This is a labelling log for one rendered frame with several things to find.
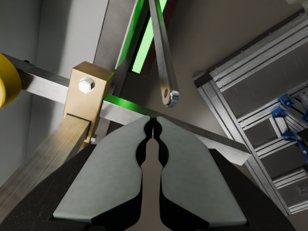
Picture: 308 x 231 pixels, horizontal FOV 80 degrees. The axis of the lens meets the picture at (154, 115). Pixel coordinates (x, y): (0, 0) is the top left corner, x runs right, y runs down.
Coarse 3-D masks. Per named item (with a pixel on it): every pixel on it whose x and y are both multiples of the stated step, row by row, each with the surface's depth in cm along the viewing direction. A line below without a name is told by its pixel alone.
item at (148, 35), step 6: (162, 0) 35; (162, 6) 36; (150, 18) 37; (150, 24) 37; (150, 30) 38; (144, 36) 38; (150, 36) 38; (144, 42) 39; (150, 42) 39; (144, 48) 39; (138, 54) 40; (144, 54) 40; (138, 60) 40; (138, 66) 41; (138, 72) 42
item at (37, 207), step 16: (96, 144) 9; (80, 160) 8; (48, 176) 7; (64, 176) 7; (32, 192) 7; (48, 192) 7; (64, 192) 7; (16, 208) 6; (32, 208) 6; (48, 208) 6; (0, 224) 6; (16, 224) 6; (32, 224) 6; (48, 224) 6; (64, 224) 6; (80, 224) 6
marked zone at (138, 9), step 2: (140, 0) 29; (138, 2) 28; (140, 2) 30; (138, 4) 29; (140, 4) 31; (138, 6) 30; (140, 6) 32; (136, 8) 28; (138, 8) 31; (140, 8) 33; (136, 10) 29; (138, 10) 32; (136, 12) 30; (138, 12) 33; (136, 14) 30; (138, 14) 34; (136, 16) 32; (136, 18) 33; (134, 20) 31; (136, 20) 34; (134, 22) 32; (136, 22) 35; (134, 24) 33; (134, 26) 34; (132, 32) 35
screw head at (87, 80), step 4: (80, 80) 26; (84, 80) 25; (88, 80) 25; (92, 80) 26; (80, 84) 25; (84, 84) 25; (88, 84) 25; (92, 84) 26; (80, 88) 25; (84, 88) 25; (88, 88) 25; (92, 88) 26; (84, 92) 25
